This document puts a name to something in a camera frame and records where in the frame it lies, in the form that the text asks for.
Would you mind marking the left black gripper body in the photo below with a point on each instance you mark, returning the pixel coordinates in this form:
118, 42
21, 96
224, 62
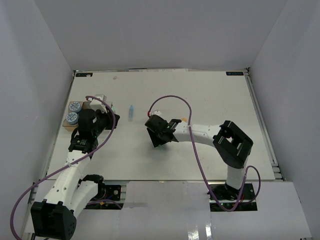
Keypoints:
103, 120

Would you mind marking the blue highlighter pen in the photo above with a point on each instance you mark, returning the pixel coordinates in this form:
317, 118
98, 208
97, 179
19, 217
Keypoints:
131, 113

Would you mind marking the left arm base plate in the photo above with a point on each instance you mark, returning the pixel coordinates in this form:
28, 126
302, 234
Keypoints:
108, 192

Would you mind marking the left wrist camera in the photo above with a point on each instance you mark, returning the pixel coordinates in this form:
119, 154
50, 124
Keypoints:
96, 104

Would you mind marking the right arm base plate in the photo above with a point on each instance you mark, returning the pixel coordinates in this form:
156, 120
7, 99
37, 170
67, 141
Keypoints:
228, 198

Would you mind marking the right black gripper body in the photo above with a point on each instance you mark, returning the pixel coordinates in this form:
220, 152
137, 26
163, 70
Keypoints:
161, 134

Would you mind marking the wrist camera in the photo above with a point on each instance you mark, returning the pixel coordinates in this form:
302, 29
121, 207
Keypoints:
96, 104
156, 112

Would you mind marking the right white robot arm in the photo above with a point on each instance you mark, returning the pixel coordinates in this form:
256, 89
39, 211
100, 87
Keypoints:
231, 143

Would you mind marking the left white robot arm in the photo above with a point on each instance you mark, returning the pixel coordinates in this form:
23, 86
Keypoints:
56, 215

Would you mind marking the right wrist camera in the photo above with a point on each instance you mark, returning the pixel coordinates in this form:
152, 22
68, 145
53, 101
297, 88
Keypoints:
156, 112

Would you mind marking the clear compartment organizer tray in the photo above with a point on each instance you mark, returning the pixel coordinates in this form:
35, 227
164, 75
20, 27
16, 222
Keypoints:
85, 105

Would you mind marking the blue cleaning gel jar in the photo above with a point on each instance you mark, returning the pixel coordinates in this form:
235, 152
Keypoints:
72, 118
75, 107

